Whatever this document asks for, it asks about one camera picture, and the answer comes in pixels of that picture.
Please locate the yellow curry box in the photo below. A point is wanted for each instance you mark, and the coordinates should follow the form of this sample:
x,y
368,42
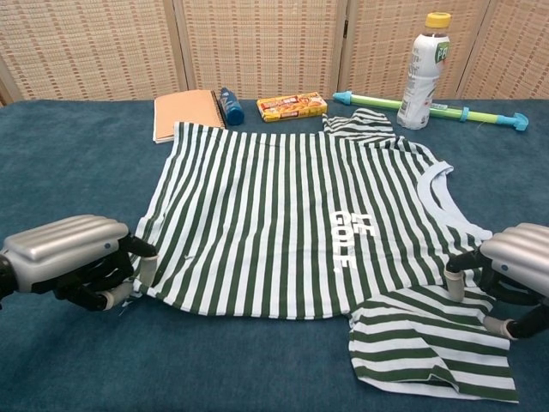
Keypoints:
x,y
291,107

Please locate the green blue water squirter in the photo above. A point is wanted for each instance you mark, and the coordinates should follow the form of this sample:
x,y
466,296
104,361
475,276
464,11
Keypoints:
x,y
369,101

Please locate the bamboo folding screen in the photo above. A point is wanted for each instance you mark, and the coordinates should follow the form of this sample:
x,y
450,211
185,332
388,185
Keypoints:
x,y
257,47

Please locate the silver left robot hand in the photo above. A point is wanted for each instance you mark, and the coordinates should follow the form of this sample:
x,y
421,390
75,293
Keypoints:
x,y
64,244

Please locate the green white striped T-shirt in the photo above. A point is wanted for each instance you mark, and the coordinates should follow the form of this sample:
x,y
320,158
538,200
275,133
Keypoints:
x,y
266,214

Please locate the small blue bottle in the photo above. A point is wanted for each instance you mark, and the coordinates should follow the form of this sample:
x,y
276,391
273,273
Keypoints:
x,y
231,109

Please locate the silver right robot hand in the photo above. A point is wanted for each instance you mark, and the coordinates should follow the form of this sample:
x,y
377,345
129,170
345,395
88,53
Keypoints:
x,y
523,253

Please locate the blue carpet table cover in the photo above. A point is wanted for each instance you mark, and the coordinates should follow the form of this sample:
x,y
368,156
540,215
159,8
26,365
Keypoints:
x,y
64,163

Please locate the white bottle yellow cap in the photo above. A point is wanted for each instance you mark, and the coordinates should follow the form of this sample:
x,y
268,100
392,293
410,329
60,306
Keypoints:
x,y
420,81

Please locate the tan spiral notebook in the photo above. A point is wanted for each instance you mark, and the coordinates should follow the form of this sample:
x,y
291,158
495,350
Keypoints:
x,y
186,113

